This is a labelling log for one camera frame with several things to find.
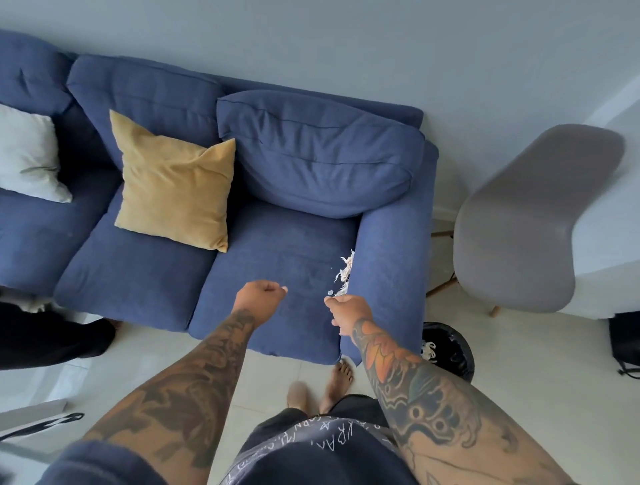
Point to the light grey pillow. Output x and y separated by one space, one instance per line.
27 155

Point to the person's left hand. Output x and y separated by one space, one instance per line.
257 300

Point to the person's right forearm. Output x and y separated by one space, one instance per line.
440 414

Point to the black bag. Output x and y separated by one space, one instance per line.
625 345

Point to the grey shell chair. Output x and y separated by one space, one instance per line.
525 225

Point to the black trash bin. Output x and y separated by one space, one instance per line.
455 350

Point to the person's right leg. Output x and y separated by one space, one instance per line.
337 385

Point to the black shorts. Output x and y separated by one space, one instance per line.
280 424

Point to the blue sofa back cushion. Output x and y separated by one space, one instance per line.
150 95
30 70
320 155

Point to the person's right hand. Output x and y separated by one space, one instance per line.
352 312

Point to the yellow throw pillow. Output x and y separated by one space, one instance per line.
175 185

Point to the person's left forearm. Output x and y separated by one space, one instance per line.
185 399

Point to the black garment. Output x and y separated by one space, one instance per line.
50 340

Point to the blue fabric sofa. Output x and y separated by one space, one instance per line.
395 250

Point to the person's leg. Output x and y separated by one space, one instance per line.
337 385
298 397

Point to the person's left leg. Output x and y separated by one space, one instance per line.
298 397

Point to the white shredded paper scraps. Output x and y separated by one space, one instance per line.
345 270

